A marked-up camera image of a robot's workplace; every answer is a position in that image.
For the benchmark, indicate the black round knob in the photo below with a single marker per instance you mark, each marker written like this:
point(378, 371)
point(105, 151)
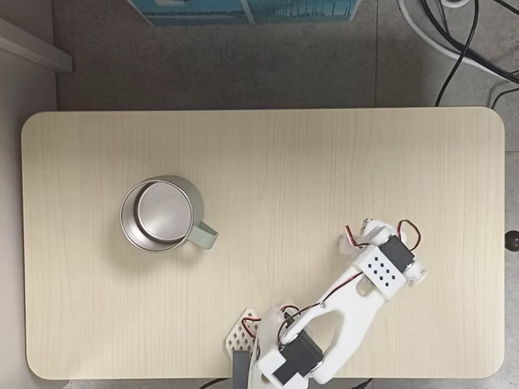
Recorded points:
point(513, 241)

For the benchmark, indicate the grey table clamp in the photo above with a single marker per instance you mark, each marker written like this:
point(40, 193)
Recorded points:
point(240, 370)

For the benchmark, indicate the grey-green steel mug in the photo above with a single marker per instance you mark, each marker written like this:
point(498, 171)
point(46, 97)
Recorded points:
point(162, 212)

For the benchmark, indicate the blue printed cardboard box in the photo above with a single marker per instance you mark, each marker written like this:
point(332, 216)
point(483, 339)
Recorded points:
point(190, 12)
point(304, 10)

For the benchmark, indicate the white shelf board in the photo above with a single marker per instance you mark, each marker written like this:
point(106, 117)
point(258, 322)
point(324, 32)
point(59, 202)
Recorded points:
point(36, 46)

